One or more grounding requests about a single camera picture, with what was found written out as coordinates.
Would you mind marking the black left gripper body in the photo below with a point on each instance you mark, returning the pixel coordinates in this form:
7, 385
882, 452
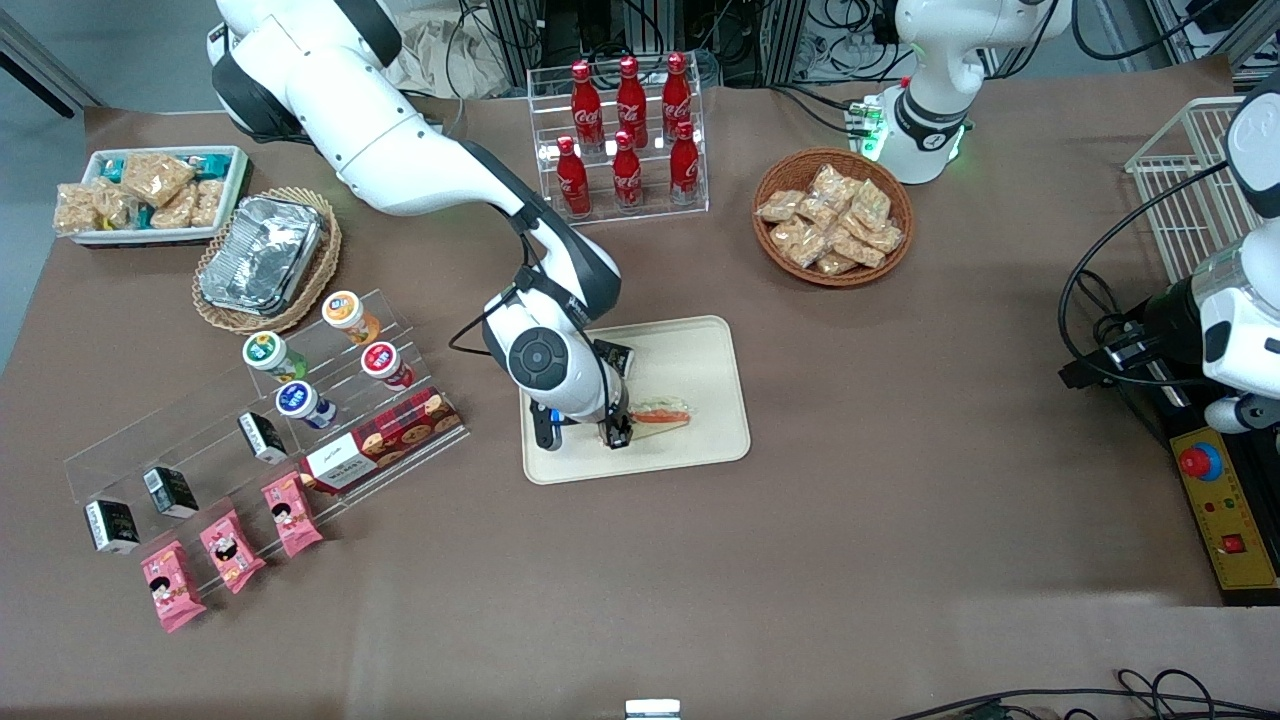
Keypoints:
1165, 316

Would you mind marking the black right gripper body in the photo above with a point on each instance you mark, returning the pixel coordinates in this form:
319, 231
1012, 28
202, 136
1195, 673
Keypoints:
613, 393

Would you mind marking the triangle sandwich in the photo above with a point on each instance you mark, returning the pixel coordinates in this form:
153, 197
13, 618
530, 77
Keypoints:
662, 413

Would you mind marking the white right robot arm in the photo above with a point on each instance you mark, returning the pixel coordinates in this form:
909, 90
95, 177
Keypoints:
400, 150

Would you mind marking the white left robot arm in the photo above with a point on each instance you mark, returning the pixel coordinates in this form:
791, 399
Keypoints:
930, 110

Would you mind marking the cream plastic serving tray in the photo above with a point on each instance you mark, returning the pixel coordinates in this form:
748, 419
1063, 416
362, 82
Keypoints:
690, 360

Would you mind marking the small black snack box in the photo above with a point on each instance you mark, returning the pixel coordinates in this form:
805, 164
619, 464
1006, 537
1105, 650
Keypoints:
616, 355
112, 526
262, 438
170, 492

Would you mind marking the yellow emergency stop box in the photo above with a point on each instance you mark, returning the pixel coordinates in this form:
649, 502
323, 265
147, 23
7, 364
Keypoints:
1225, 520

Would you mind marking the clear acrylic bottle rack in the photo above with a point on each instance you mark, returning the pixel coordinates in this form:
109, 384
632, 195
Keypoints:
620, 215

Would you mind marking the red plaid cookie box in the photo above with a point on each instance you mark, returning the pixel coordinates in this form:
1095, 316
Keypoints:
385, 440

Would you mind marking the red cola bottle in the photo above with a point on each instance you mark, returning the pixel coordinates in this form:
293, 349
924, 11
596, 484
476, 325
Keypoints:
685, 170
677, 95
586, 105
627, 178
631, 100
573, 185

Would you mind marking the round brown wicker basket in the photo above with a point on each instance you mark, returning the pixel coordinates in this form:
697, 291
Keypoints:
775, 240

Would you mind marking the red lid cup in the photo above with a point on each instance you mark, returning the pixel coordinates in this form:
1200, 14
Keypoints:
385, 362

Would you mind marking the clear bag of crackers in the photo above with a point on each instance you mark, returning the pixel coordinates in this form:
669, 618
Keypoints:
780, 206
798, 242
872, 203
858, 252
836, 265
828, 185
885, 238

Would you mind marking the orange lid cup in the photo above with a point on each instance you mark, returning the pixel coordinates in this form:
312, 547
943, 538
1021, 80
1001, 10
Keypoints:
350, 315

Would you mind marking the blue lid cup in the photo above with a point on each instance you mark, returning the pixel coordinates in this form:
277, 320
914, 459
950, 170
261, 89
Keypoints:
300, 402

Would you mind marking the oval light wicker basket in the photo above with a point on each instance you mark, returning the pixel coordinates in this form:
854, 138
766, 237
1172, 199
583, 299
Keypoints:
320, 270

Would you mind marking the pink snack packet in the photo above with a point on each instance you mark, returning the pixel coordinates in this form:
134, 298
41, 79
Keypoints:
172, 588
292, 515
232, 552

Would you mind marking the green lid cup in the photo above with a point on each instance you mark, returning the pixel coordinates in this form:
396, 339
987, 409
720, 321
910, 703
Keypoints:
268, 352

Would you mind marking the silver foil container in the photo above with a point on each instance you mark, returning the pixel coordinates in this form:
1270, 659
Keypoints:
260, 255

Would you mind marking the beige crumpled cloth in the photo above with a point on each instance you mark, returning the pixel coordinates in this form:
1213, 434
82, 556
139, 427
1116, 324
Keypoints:
440, 60

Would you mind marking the background equipment rack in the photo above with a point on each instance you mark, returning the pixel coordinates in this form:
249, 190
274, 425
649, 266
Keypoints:
740, 35

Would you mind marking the white rectangular snack bin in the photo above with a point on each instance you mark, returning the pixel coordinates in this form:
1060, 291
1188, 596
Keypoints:
235, 195

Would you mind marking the teal snack packet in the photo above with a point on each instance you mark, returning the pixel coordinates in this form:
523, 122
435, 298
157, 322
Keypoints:
212, 163
112, 170

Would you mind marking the clear acrylic stepped shelf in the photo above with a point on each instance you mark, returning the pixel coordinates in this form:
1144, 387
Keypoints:
110, 460

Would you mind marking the large puffed snack bag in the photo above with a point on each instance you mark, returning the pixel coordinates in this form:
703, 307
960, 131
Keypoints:
158, 175

